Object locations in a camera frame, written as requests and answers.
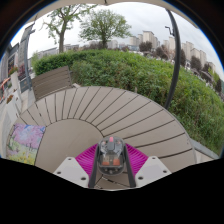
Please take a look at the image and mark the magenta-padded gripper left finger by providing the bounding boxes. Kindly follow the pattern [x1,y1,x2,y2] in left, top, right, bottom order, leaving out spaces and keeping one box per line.
[53,143,101,189]

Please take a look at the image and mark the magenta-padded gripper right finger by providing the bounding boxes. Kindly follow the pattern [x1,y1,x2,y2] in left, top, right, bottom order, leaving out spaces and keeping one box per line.
[123,143,173,189]

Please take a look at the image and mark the grey transparent computer mouse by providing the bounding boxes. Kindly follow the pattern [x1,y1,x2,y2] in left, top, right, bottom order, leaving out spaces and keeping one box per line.
[97,135,127,176]

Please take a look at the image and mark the flower print mouse pad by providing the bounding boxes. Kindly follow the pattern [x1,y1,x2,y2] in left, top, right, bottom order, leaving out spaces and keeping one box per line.
[5,122,47,167]

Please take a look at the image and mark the white planter box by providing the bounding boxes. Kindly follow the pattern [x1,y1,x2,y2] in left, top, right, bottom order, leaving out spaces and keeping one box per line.
[7,65,20,90]
[5,94,23,118]

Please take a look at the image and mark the brown slatted chair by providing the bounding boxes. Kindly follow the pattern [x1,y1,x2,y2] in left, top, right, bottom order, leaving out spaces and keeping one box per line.
[30,65,82,102]

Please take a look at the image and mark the green hedge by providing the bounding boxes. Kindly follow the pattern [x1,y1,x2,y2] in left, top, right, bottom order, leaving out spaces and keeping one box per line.
[31,48,224,157]

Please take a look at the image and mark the dark curved parasol pole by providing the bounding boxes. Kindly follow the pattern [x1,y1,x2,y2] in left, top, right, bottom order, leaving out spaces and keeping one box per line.
[162,8,182,111]

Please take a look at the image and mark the grey shopfront building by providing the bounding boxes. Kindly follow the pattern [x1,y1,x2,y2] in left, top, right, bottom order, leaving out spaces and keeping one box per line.
[0,42,20,101]

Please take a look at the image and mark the tall grey sign pillar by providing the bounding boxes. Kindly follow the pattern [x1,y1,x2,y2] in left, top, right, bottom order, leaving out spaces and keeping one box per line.
[16,23,36,94]

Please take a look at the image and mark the distant apartment buildings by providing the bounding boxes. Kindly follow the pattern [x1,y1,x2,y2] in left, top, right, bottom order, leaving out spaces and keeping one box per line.
[106,30,218,73]

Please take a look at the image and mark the bare-trunked thin tree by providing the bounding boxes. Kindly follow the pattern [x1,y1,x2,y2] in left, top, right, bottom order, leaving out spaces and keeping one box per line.
[42,3,98,55]

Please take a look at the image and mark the round leafy tree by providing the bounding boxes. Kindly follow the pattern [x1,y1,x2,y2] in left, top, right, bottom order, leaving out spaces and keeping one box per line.
[78,8,133,51]

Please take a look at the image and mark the beige parasol canopy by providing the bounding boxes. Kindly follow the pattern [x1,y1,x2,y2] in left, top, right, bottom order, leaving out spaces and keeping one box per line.
[29,0,188,25]

